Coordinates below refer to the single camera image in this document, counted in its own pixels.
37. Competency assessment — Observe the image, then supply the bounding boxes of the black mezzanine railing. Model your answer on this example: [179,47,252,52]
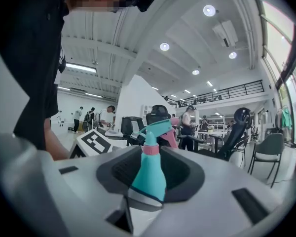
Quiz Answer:
[175,79,265,108]

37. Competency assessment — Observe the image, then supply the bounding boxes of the person's black shirt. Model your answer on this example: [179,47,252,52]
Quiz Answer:
[0,0,73,151]

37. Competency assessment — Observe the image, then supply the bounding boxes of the white ceiling air conditioner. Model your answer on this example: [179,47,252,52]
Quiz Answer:
[211,19,239,48]

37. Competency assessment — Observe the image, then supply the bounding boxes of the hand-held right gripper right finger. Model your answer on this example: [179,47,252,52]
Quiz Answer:
[159,146,206,204]

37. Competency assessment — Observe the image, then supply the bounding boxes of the long ceiling tube light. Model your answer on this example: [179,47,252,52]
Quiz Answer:
[65,62,97,74]

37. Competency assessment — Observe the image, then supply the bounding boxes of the large window frame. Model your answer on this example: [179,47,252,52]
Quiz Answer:
[254,0,296,147]

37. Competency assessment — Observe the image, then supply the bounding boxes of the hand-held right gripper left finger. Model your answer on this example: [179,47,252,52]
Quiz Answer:
[96,145,142,197]

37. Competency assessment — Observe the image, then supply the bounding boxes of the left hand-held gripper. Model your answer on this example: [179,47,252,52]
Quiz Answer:
[68,129,114,159]

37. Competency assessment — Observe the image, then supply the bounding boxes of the person's left forearm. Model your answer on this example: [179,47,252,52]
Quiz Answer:
[43,118,70,161]

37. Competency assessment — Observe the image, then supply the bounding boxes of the black reclined office chair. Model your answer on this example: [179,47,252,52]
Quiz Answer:
[178,107,253,168]

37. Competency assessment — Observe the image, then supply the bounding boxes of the white table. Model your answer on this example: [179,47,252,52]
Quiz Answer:
[196,130,227,149]

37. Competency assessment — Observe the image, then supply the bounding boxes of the green clothes on rack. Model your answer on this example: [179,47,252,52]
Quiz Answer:
[281,107,293,136]

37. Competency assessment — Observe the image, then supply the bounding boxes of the teal spray head pink collar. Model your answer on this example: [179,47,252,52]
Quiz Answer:
[137,118,174,156]

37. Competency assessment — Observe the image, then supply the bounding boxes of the grey-green armchair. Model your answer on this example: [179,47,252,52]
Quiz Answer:
[247,132,285,189]

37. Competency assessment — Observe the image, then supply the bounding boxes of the black mesh office chair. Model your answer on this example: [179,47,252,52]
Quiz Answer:
[145,104,172,127]

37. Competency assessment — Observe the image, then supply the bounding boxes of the teal spray bottle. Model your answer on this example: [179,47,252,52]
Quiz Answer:
[127,153,167,210]

